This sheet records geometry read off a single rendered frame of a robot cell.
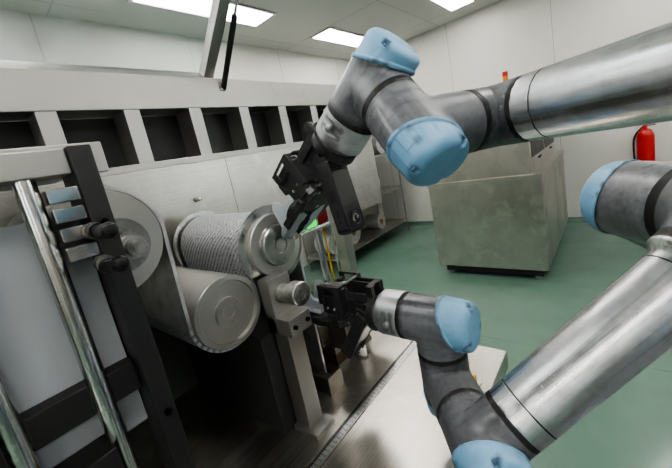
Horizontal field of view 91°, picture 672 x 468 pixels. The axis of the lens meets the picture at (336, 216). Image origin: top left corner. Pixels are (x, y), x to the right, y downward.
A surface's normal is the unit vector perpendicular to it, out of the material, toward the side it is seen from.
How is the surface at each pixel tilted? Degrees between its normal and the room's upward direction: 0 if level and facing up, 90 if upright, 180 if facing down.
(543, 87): 65
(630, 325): 54
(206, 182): 90
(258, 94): 90
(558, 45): 90
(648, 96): 112
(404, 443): 0
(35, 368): 90
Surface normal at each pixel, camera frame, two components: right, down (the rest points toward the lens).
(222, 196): 0.76, -0.04
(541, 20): -0.62, 0.26
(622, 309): -0.65, -0.55
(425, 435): -0.20, -0.96
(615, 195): -0.98, -0.22
